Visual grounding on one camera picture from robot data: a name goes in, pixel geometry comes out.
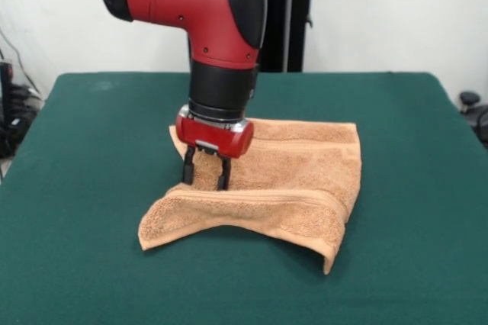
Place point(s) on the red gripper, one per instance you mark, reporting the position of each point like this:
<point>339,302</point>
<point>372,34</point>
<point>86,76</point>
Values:
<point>217,138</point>

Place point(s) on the tan terry cloth towel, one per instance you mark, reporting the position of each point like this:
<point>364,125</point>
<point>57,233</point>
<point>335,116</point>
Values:
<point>289,187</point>

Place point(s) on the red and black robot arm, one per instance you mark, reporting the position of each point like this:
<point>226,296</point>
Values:
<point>198,16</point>

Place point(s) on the dark green table cloth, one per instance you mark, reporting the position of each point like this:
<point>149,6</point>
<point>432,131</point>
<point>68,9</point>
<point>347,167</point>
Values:
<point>114,195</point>

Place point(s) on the black plug bundle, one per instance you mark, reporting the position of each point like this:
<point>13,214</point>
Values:
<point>24,98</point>

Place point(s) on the black upright device, red light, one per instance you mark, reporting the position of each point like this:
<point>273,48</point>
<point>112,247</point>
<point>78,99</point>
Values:
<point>6,111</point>

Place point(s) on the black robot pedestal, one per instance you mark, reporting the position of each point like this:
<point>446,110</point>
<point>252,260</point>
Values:
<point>289,20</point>

